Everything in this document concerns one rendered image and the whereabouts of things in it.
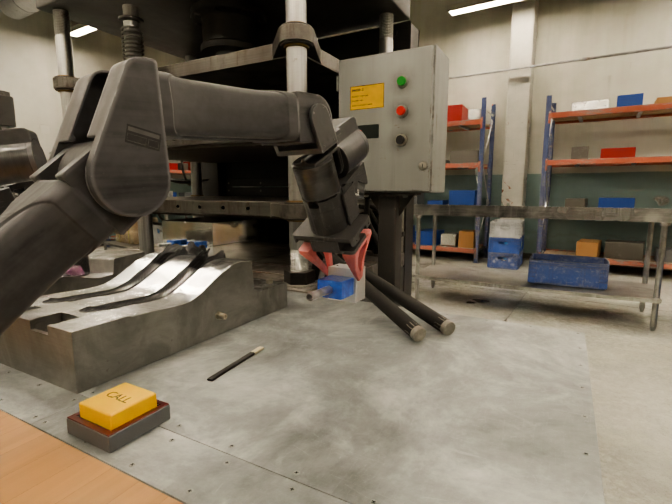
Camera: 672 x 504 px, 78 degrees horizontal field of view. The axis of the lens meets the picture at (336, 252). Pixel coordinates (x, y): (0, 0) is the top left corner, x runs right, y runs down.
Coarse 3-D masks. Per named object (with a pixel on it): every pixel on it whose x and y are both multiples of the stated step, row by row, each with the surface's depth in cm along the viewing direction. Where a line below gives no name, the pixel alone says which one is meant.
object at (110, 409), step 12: (96, 396) 50; (108, 396) 50; (120, 396) 50; (132, 396) 50; (144, 396) 50; (84, 408) 48; (96, 408) 47; (108, 408) 47; (120, 408) 47; (132, 408) 48; (144, 408) 49; (96, 420) 47; (108, 420) 46; (120, 420) 47
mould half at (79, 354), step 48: (96, 288) 84; (144, 288) 82; (192, 288) 78; (240, 288) 86; (0, 336) 67; (48, 336) 59; (96, 336) 60; (144, 336) 66; (192, 336) 75; (96, 384) 60
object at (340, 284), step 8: (336, 264) 69; (344, 264) 69; (328, 272) 67; (336, 272) 66; (344, 272) 66; (320, 280) 63; (328, 280) 63; (336, 280) 62; (344, 280) 63; (352, 280) 65; (360, 280) 66; (320, 288) 61; (328, 288) 62; (336, 288) 62; (344, 288) 62; (352, 288) 65; (360, 288) 67; (312, 296) 58; (320, 296) 60; (328, 296) 63; (336, 296) 62; (344, 296) 63; (352, 296) 65; (360, 296) 67
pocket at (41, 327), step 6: (60, 312) 65; (36, 318) 62; (42, 318) 63; (48, 318) 64; (54, 318) 65; (60, 318) 66; (66, 318) 65; (72, 318) 64; (30, 324) 62; (36, 324) 63; (42, 324) 63; (48, 324) 64; (36, 330) 61; (42, 330) 63
